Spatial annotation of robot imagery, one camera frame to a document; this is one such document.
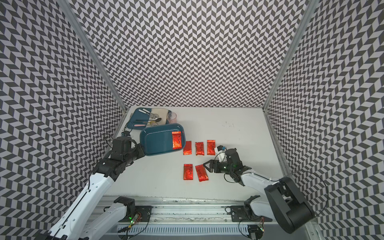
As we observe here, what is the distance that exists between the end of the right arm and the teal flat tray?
49 cm

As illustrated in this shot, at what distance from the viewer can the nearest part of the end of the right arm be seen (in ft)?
2.20

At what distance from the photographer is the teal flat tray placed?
3.61 ft
